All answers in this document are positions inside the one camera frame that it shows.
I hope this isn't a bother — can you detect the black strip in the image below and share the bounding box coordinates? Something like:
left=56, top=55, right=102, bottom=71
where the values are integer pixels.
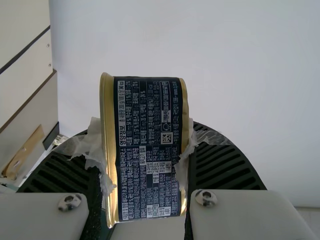
left=0, top=24, right=51, bottom=75

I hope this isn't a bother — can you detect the rectangular tin with dark label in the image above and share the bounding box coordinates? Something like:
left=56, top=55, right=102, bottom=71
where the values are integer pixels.
left=99, top=71, right=191, bottom=229

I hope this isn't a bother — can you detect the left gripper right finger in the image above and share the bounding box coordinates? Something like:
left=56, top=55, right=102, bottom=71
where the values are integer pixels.
left=174, top=116, right=320, bottom=240

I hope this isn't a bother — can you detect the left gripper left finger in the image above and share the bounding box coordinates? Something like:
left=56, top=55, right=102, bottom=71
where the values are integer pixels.
left=0, top=116, right=118, bottom=240

